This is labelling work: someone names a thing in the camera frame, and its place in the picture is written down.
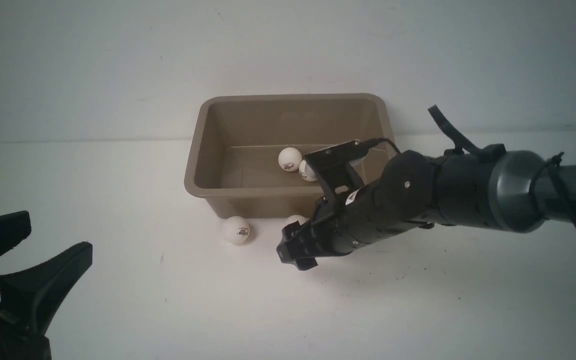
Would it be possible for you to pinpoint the tan plastic storage bin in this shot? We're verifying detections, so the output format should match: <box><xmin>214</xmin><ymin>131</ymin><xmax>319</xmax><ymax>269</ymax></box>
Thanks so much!
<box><xmin>184</xmin><ymin>93</ymin><xmax>394</xmax><ymax>219</ymax></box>

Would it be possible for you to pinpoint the plain white table-tennis ball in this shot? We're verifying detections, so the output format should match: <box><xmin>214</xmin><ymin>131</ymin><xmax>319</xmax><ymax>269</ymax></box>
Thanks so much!
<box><xmin>284</xmin><ymin>214</ymin><xmax>308</xmax><ymax>226</ymax></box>

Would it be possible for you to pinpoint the black right camera cable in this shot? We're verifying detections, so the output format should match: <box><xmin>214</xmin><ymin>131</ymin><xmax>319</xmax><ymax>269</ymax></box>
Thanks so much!
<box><xmin>363</xmin><ymin>104</ymin><xmax>576</xmax><ymax>281</ymax></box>

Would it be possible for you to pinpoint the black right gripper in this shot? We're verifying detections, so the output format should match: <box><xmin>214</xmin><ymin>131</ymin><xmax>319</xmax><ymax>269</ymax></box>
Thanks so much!
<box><xmin>276</xmin><ymin>150</ymin><xmax>435</xmax><ymax>272</ymax></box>

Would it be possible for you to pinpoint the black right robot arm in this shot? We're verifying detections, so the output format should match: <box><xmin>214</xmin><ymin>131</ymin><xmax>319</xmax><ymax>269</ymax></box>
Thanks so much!
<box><xmin>276</xmin><ymin>146</ymin><xmax>576</xmax><ymax>271</ymax></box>

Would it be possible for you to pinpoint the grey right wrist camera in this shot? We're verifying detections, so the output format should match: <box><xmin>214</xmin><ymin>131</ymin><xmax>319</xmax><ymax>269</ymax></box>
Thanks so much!
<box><xmin>304</xmin><ymin>140</ymin><xmax>369</xmax><ymax>202</ymax></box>

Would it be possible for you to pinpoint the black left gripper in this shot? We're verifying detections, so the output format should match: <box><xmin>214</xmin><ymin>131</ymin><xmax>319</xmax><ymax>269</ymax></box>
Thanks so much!
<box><xmin>0</xmin><ymin>210</ymin><xmax>93</xmax><ymax>360</ymax></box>

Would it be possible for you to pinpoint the white ball with logo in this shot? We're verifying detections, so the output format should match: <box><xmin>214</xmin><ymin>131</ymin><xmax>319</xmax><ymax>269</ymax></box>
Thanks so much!
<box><xmin>221</xmin><ymin>216</ymin><xmax>252</xmax><ymax>245</ymax></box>

